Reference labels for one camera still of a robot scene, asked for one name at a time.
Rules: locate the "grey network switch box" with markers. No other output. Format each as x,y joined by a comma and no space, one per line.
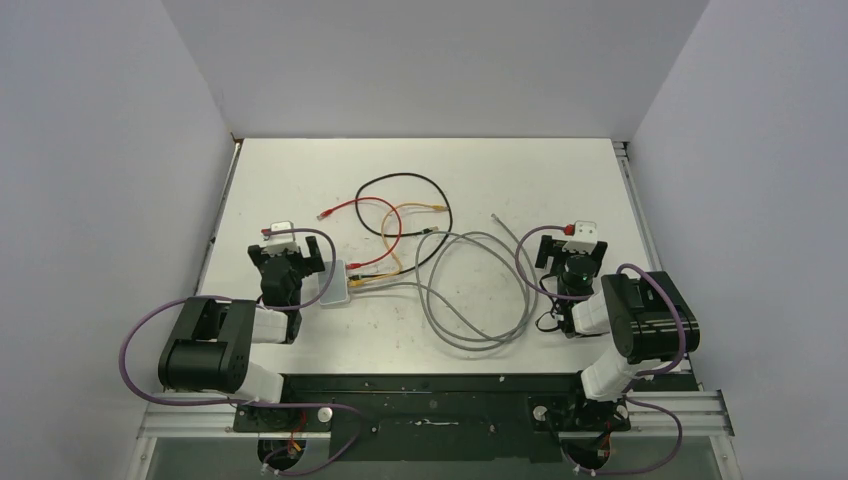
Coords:
334,284

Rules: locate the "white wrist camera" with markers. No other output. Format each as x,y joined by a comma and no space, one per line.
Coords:
581,237
279,238

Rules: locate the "aluminium front rail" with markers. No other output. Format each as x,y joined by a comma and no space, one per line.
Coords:
701,413

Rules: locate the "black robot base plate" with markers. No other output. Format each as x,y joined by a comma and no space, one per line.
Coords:
543,418

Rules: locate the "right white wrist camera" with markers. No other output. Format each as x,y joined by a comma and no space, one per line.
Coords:
581,237

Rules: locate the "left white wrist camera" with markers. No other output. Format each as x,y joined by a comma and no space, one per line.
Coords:
279,238

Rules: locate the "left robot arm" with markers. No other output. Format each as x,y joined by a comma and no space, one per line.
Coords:
210,344

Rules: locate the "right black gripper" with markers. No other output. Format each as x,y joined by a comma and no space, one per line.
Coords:
551,247

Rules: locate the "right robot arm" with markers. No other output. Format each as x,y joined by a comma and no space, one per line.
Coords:
652,327

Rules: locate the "aluminium left side rail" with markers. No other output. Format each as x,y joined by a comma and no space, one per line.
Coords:
220,204

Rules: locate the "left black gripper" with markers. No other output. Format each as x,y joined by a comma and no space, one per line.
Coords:
308,265

